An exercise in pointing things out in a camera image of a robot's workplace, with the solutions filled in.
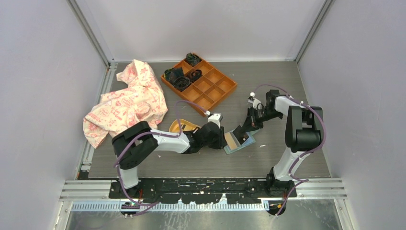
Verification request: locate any coiled black belt small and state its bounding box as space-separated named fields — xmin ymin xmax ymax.
xmin=186 ymin=69 xmax=203 ymax=83

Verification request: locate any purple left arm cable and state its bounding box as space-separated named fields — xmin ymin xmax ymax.
xmin=113 ymin=100 xmax=210 ymax=217

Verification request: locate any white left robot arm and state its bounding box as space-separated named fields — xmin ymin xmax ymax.
xmin=112 ymin=121 xmax=227 ymax=198

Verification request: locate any dark folded fabric item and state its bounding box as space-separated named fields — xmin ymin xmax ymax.
xmin=164 ymin=67 xmax=184 ymax=83

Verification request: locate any green card holder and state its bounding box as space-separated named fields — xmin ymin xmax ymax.
xmin=224 ymin=131 xmax=256 ymax=155

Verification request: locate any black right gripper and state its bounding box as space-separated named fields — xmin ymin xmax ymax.
xmin=241 ymin=106 xmax=283 ymax=133

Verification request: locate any pink patterned cloth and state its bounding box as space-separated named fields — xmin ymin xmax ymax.
xmin=83 ymin=59 xmax=168 ymax=149

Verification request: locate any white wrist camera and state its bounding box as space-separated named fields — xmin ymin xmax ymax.
xmin=248 ymin=92 xmax=264 ymax=110
xmin=204 ymin=111 xmax=223 ymax=128

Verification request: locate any yellow oval dish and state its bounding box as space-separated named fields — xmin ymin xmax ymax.
xmin=169 ymin=119 xmax=201 ymax=133

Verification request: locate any orange compartment tray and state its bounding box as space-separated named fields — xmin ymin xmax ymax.
xmin=160 ymin=53 xmax=237 ymax=115

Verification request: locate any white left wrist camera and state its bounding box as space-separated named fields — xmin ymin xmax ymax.
xmin=204 ymin=111 xmax=223 ymax=128

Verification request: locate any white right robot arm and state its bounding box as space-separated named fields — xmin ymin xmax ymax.
xmin=233 ymin=90 xmax=326 ymax=197

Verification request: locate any orange credit card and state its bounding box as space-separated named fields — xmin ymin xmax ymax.
xmin=225 ymin=131 xmax=240 ymax=150

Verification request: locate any aluminium frame rail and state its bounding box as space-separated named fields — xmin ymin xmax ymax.
xmin=59 ymin=178 xmax=348 ymax=211

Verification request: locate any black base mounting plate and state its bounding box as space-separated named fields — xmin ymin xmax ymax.
xmin=109 ymin=176 xmax=296 ymax=204

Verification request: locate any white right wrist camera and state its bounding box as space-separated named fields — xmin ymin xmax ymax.
xmin=248 ymin=92 xmax=264 ymax=110

